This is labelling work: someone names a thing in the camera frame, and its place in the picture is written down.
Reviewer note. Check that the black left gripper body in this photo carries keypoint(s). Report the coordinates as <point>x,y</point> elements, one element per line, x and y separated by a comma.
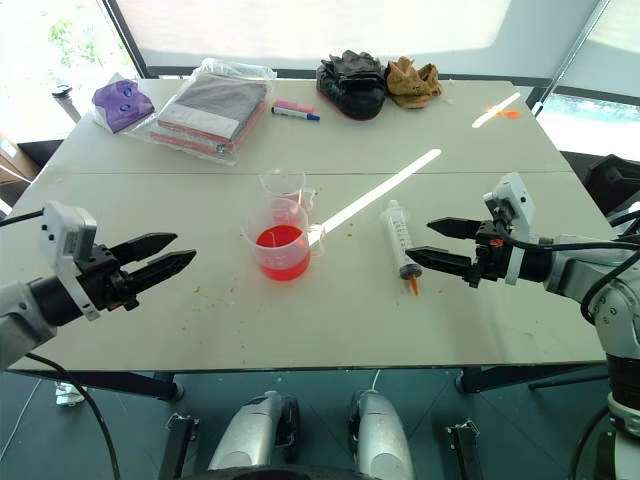
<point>102,282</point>

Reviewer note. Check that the black floor stand bracket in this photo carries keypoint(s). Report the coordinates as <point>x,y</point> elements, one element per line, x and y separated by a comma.
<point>177,442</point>
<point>467,447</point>

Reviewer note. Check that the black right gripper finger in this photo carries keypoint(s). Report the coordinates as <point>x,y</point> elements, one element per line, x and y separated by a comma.
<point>452,227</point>
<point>440,260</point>

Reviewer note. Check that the silver robot right leg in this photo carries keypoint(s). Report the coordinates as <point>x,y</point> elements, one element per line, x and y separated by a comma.
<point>382,435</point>

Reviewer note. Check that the brown crumpled cloth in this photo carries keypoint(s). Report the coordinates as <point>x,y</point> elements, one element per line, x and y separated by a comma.
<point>412,82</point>

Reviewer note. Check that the clear plastic syringe orange tip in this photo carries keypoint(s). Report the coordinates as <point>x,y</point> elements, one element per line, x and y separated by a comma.
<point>400,235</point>

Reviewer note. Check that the pink eraser block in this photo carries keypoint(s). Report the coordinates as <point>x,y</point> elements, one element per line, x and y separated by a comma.
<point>295,106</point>

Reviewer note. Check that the purple tissue pack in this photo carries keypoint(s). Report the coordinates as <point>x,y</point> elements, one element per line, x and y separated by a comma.
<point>121,106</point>

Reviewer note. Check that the black shoe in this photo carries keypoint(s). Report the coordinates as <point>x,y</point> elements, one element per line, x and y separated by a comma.
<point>352,92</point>

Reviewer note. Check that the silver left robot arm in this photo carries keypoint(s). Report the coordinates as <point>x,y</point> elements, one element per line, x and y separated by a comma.
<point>22,310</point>

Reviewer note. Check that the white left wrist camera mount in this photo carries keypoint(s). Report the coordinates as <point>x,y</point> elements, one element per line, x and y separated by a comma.
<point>67,240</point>

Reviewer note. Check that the silver robot leg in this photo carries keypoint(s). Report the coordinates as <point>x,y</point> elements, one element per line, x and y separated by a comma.
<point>382,435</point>
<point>250,435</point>

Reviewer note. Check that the beaker with red liquid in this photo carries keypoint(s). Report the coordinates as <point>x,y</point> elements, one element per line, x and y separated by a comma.
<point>281,247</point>

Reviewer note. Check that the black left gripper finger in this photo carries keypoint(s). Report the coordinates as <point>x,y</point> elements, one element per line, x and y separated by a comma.
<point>145,245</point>
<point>160,270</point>

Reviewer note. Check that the black chair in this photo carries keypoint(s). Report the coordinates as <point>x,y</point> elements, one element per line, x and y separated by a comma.
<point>612,182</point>

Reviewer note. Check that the silver robot left leg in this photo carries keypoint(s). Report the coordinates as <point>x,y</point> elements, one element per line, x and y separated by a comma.
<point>250,435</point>

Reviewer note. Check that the black crumpled gloves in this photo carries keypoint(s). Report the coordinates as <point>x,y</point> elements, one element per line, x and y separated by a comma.
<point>352,61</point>

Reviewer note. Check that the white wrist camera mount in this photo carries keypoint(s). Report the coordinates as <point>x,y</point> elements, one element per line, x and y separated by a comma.
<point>515,210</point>
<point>67,240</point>

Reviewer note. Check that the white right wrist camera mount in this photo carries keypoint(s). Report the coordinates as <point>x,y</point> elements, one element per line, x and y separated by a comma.
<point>515,210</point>

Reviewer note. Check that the clear beaker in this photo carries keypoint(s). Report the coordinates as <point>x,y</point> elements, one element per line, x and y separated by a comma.
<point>285,187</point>

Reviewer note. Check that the grey post with black cap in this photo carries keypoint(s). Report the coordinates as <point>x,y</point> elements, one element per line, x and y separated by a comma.
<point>66,101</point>

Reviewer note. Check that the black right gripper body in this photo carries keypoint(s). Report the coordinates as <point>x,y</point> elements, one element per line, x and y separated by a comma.
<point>490,252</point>

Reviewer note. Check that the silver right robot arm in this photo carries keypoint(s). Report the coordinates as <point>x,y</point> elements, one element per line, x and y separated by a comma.
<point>590,290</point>

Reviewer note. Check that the orange small plastic piece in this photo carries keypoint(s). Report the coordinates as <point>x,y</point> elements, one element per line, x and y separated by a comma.
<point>509,113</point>

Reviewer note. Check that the blue whiteboard marker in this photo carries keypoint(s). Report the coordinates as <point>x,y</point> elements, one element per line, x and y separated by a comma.
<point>296,113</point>

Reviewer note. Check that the black table leg frame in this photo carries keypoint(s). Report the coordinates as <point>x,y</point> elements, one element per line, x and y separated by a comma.
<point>125,384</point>

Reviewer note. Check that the plastic bag of folded cloths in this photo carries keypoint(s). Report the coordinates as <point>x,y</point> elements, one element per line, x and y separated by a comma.
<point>210,112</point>

